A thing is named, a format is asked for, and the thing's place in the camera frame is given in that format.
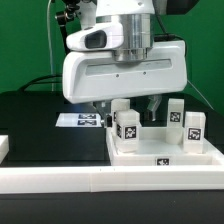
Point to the white obstacle fence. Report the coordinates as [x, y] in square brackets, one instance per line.
[109, 178]

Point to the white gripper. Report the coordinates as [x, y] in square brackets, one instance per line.
[96, 76]

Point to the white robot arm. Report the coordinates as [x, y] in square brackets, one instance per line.
[116, 54]

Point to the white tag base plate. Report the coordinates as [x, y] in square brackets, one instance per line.
[79, 120]

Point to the white square tabletop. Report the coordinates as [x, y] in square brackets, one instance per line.
[153, 150]

